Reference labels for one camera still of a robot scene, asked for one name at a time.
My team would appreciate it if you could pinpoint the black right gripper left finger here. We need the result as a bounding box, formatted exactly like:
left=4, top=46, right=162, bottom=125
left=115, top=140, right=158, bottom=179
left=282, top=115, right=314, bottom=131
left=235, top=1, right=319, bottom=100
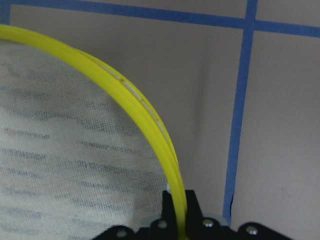
left=161, top=190, right=177, bottom=225

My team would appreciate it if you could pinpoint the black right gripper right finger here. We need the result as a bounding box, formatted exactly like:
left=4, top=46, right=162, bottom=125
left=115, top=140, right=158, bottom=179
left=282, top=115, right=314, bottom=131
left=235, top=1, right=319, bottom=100
left=185, top=190, right=203, bottom=223

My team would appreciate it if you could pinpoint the yellow steamer basket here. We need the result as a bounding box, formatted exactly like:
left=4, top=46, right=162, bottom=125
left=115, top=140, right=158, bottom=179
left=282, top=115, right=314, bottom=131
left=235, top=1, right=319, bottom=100
left=0, top=25, right=187, bottom=240

